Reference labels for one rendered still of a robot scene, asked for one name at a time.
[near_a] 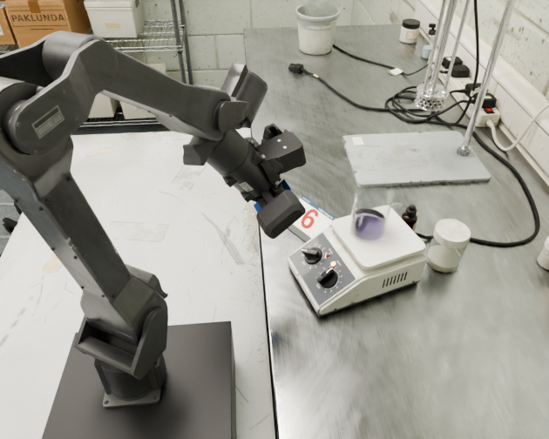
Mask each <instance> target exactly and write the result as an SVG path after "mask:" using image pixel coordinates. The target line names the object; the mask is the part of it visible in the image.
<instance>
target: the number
mask: <svg viewBox="0 0 549 439"><path fill-rule="evenodd" d="M300 201H301V203H302V204H303V206H304V207H305V209H306V212H305V214H304V215H302V216H301V217H300V218H299V219H298V220H297V221H296V222H295V223H297V224H298V225H299V226H301V227H302V228H304V229H305V230H306V231H308V232H309V233H311V234H312V235H313V236H316V235H317V234H318V233H320V232H321V231H322V230H324V229H325V228H327V227H328V225H329V223H330V222H331V221H332V220H331V219H330V218H328V217H327V216H325V215H324V214H322V213H320V212H319V211H318V210H316V209H315V208H313V207H312V206H311V205H310V204H308V203H307V202H305V201H304V200H302V199H301V200H300Z"/></svg>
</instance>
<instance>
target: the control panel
mask: <svg viewBox="0 0 549 439"><path fill-rule="evenodd" d="M311 247H318V248H320V249H321V251H322V257H321V259H320V260H319V261H318V262H317V263H315V264H309V263H307V262H306V261H305V259H304V254H303V253H302V251H301V250H302V249H303V248H307V249H310V248H311ZM327 253H328V254H329V257H328V258H326V257H325V255H326V254H327ZM289 257H290V259H291V260H292V261H293V263H294V265H295V267H296V269H297V270H298V272H299V274H300V275H301V277H302V278H303V280H304V282H305V283H306V285H307V287H308V289H309V291H310V292H311V293H312V295H313V296H314V298H315V300H316V302H317V304H318V305H319V306H320V305H321V304H322V303H323V302H325V301H327V300H328V299H329V298H331V297H332V296H334V295H335V294H337V293H338V292H340V291H341V290H342V289H344V288H345V287H346V286H347V285H349V284H350V283H352V282H353V281H354V280H355V279H356V278H355V276H354V275H353V274H352V273H351V272H350V270H349V269H348V267H347V266H346V264H345V263H344V262H343V260H342V258H341V257H340V256H339V254H338V253H337V251H336V250H335V249H334V248H333V246H332V245H331V243H330V242H329V240H328V239H327V237H326V236H325V235H324V233H320V234H319V235H318V236H316V237H315V238H314V239H312V240H311V241H310V242H309V243H307V244H306V245H305V246H303V247H302V248H300V249H299V250H297V251H296V252H295V253H293V254H292V255H290V256H289ZM331 262H335V265H334V266H331ZM330 267H332V268H333V269H334V270H335V272H336V273H337V276H338V280H337V283H336V284H335V285H334V286H333V287H330V288H325V287H322V286H321V285H320V284H319V282H318V281H317V280H316V279H317V278H318V277H319V276H320V275H321V274H322V272H324V271H326V270H327V269H329V268H330Z"/></svg>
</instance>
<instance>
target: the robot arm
mask: <svg viewBox="0 0 549 439"><path fill-rule="evenodd" d="M267 91H268V85H267V83H266V82H265V81H263V80H262V79H261V78H260V77H259V76H258V75H256V74H255V73H253V72H251V71H249V70H248V69H247V66H246V65H245V64H236V63H232V65H231V67H230V68H229V71H228V74H227V77H226V79H225V81H224V83H223V85H222V86H221V88H220V90H217V89H212V88H207V87H202V86H197V85H192V84H184V83H182V82H180V81H179V80H177V79H175V78H172V77H170V76H168V75H166V74H165V73H163V72H161V71H158V70H156V69H154V68H152V66H150V65H148V64H145V63H143V62H141V61H139V60H138V59H136V58H134V57H131V56H129V55H127V54H125V53H124V52H122V51H120V50H118V49H116V48H114V47H112V45H110V44H109V43H108V42H106V41H105V40H104V39H103V38H102V37H97V36H93V35H87V34H81V33H75V32H69V31H62V30H60V31H55V32H53V33H52V34H50V35H47V36H45V37H43V38H41V39H40V40H38V41H36V42H35V43H34V44H32V45H29V46H26V47H23V48H21V49H18V50H15V51H11V52H8V53H5V54H3V55H1V56H0V188H1V189H3V190H4V191H5V192H7V193H8V194H9V195H10V196H11V198H12V199H13V201H14V202H15V203H16V204H17V206H18V207H19V208H20V210H21V211H22V212H23V213H24V215H25V216H26V218H27V219H28V220H29V222H30V223H31V224H32V225H33V226H34V227H35V229H36V230H37V232H38V233H39V234H40V236H41V237H42V238H43V239H44V241H45V242H46V244H47V245H48V246H49V248H50V249H51V251H52V252H53V253H54V254H55V255H56V256H57V257H58V259H59V260H60V261H61V263H62V264H63V265H64V267H65V268H66V270H67V271H68V272H69V273H70V275H71V276H72V278H73V279H74V280H75V281H76V282H77V283H78V285H79V286H80V288H81V289H82V291H83V293H82V296H81V300H80V306H81V308H82V311H83V313H84V318H83V320H82V323H81V325H80V328H79V330H78V335H77V338H76V340H75V343H74V348H75V349H77V350H78V351H80V352H81V353H83V354H88V355H90V356H92V357H94V358H95V362H94V366H95V369H96V370H97V372H98V376H99V379H100V381H101V382H102V385H103V387H104V389H105V396H104V400H103V406H104V408H106V409H111V408H121V407H130V406H139V405H148V404H156V403H158V402H159V400H160V393H161V386H163V385H164V384H165V380H166V369H167V367H166V364H165V359H164V356H163V352H164V351H165V350H166V340H167V327H168V306H167V304H166V300H165V298H166V297H167V296H168V294H167V293H165V292H164V291H163V290H162V288H161V285H160V282H159V279H158V278H157V276H156V275H155V274H152V273H149V272H147V271H144V270H142V269H139V268H136V267H132V266H130V265H127V264H125V262H124V261H123V260H122V258H121V257H120V255H119V252H118V251H117V249H116V247H115V246H114V245H113V243H112V241H111V239H110V238H109V236H108V234H107V233H106V231H105V229H104V228H103V226H102V225H101V223H100V221H99V220H98V217H97V216H96V214H95V212H93V210H92V208H91V206H90V204H89V203H88V201H87V199H86V198H85V196H84V195H83V193H82V191H81V190H80V188H79V186H78V184H77V182H76V181H75V179H74V178H73V177H72V174H71V161H72V155H73V149H74V145H73V141H72V138H71V133H72V132H74V131H75V130H76V129H77V128H79V127H80V126H81V125H82V124H83V123H84V122H85V121H86V120H87V119H88V118H89V115H90V112H91V109H92V105H93V102H94V99H95V97H96V95H97V94H99V93H100V94H102V95H105V96H107V97H110V98H114V99H117V100H119V101H121V102H124V103H127V104H129V105H133V106H136V107H138V108H140V109H143V110H146V111H147V112H149V113H152V114H153V115H155V118H156V119H157V121H158V122H160V123H161V124H162V125H164V126H165V127H166V128H168V129H169V130H171V131H173V132H179V133H184V134H187V135H192V136H193V137H192V139H191V141H190V143H189V144H186V145H183V150H184V154H183V164H184V165H200V166H204V165H205V163H206V162H207V163H208V164H209V165H210V166H211V167H212V168H213V169H214V170H215V171H216V172H218V173H219V174H220V175H221V176H222V178H223V179H224V181H225V183H226V184H227V185H228V186H229V187H232V186H234V187H235V188H236V189H237V190H238V191H239V192H240V193H241V196H242V198H243V199H244V200H245V201H246V202H247V203H248V202H249V201H250V200H252V201H255V202H256V203H255V204H254V208H255V210H256V212H257V214H256V219H257V221H258V223H259V225H260V226H261V229H262V230H263V232H264V233H265V234H266V235H267V236H268V237H269V238H270V239H275V238H277V237H278V236H279V235H280V234H281V233H283V232H284V231H285V230H286V229H288V228H289V227H290V226H291V225H293V224H294V223H295V222H296V221H297V220H298V219H299V218H300V217H301V216H302V215H304V214H305V212H306V209H305V207H304V206H303V204H302V203H301V201H300V200H298V198H297V197H296V196H295V195H294V194H293V193H292V192H291V188H290V186H289V185H288V183H287V182H286V181H285V179H284V180H283V181H281V178H280V175H281V174H282V173H285V172H288V171H290V170H292V169H294V168H296V167H301V166H303V165H305V164H306V158H305V153H304V149H303V144H302V142H301V141H300V140H299V139H298V138H297V137H296V136H295V135H294V134H293V133H292V132H289V131H288V130H287V129H285V130H284V132H282V131H281V130H280V129H279V128H278V127H277V126H276V125H275V124H271V125H267V126H265V129H264V133H263V137H262V140H261V144H260V145H259V144H258V142H257V141H256V140H255V139H254V138H253V137H247V138H243V137H242V136H241V135H240V134H239V133H238V132H237V131H236V130H240V129H241V127H247V128H250V127H251V125H252V123H253V122H254V118H255V116H256V114H257V112H258V111H259V109H260V106H261V103H262V101H263V99H264V98H265V95H266V93H267ZM280 181H281V182H280Z"/></svg>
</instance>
